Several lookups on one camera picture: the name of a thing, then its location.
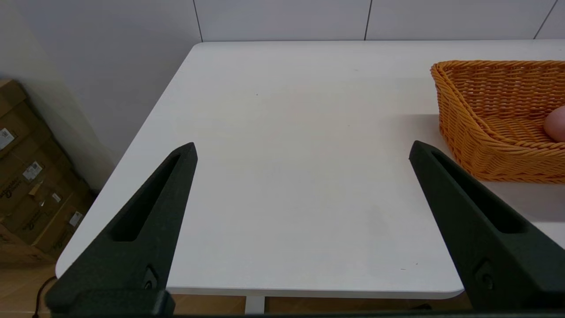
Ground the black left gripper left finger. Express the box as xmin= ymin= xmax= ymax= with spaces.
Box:
xmin=44 ymin=142 xmax=198 ymax=317

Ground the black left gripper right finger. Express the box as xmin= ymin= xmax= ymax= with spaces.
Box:
xmin=409 ymin=140 xmax=565 ymax=310

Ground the orange wicker basket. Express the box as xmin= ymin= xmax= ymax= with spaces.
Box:
xmin=430 ymin=60 xmax=565 ymax=184

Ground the pink toy peach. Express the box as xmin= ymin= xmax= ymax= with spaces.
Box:
xmin=543 ymin=105 xmax=565 ymax=143

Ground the brown cardboard box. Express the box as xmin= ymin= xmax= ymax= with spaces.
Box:
xmin=0 ymin=132 xmax=60 ymax=217
xmin=31 ymin=194 xmax=96 ymax=262
xmin=0 ymin=174 xmax=84 ymax=248
xmin=0 ymin=79 xmax=32 ymax=157

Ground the white table leg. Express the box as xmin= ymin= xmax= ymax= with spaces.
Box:
xmin=245 ymin=295 xmax=266 ymax=315

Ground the black floor cable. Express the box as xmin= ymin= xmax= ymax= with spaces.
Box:
xmin=33 ymin=276 xmax=58 ymax=317

